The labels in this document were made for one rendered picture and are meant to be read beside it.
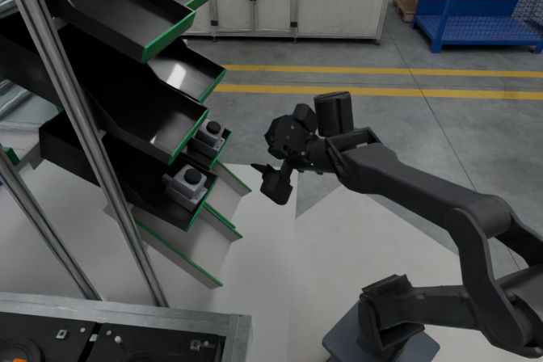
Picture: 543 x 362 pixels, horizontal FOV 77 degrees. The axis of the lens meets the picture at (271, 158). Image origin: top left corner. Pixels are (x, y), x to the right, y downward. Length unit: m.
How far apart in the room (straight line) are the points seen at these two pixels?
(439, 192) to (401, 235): 0.71
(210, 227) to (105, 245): 0.38
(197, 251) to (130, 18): 0.50
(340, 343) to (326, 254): 0.37
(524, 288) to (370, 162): 0.21
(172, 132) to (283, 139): 0.18
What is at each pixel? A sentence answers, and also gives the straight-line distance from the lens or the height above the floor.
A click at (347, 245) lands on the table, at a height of 0.86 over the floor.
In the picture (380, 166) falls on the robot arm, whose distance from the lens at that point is 0.46.
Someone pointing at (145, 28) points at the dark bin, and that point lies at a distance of 0.50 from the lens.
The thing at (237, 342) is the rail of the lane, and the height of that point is 0.95.
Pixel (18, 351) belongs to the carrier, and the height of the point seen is 0.99.
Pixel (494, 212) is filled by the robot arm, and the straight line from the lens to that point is 0.38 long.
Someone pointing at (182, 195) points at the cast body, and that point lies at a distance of 0.64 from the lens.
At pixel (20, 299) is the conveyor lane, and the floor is 0.96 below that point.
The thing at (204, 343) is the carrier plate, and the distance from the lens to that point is 0.78.
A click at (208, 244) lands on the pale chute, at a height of 1.03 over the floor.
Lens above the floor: 1.69
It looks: 41 degrees down
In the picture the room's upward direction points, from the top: straight up
